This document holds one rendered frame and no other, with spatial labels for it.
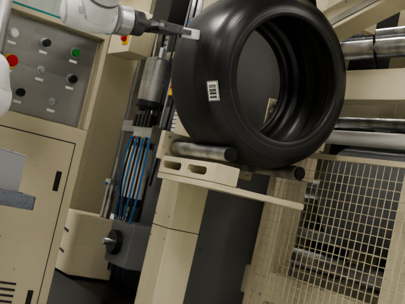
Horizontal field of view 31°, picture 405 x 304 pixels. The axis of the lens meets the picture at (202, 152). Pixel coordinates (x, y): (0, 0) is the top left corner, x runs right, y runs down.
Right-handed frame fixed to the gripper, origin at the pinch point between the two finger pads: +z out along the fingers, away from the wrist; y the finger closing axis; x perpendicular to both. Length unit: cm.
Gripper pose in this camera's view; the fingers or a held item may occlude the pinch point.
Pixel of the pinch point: (188, 33)
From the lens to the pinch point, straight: 227.5
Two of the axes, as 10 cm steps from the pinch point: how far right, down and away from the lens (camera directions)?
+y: -5.1, -0.7, 8.5
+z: 8.5, 0.8, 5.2
